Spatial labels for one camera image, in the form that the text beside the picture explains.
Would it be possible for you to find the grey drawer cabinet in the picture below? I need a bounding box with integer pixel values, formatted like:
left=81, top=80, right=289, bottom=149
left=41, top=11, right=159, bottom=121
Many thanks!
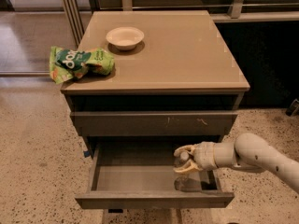
left=62, top=11, right=249, bottom=224

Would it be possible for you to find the white bowl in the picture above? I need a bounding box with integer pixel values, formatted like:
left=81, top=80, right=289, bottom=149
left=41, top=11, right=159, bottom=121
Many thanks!
left=106, top=27, right=144, bottom=50

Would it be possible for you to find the closed grey top drawer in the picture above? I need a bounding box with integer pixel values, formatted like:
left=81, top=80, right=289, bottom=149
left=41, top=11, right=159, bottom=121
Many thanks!
left=70, top=111, right=237, bottom=137

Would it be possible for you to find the green chip bag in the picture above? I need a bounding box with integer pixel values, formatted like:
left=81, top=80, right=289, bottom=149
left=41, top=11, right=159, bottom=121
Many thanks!
left=49, top=46, right=114, bottom=84

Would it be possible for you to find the clear plastic water bottle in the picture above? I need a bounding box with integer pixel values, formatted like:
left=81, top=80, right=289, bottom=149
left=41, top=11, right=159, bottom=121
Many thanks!
left=174, top=152, right=202, bottom=192

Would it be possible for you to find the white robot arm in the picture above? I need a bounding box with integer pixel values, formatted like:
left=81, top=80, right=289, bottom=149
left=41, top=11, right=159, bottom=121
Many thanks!
left=174, top=133, right=299, bottom=193

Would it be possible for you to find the metal railing frame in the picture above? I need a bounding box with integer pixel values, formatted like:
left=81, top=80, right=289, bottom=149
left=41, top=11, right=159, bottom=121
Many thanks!
left=55, top=0, right=299, bottom=47

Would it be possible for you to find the open grey middle drawer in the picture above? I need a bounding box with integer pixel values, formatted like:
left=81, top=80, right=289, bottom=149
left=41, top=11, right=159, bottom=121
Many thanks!
left=76, top=142, right=234, bottom=209

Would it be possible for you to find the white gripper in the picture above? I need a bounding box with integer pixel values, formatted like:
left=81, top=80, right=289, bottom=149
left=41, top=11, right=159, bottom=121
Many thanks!
left=174, top=142, right=217, bottom=175

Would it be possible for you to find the blue tape piece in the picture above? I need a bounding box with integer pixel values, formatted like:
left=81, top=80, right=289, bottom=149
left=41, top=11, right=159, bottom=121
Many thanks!
left=83, top=151, right=90, bottom=158

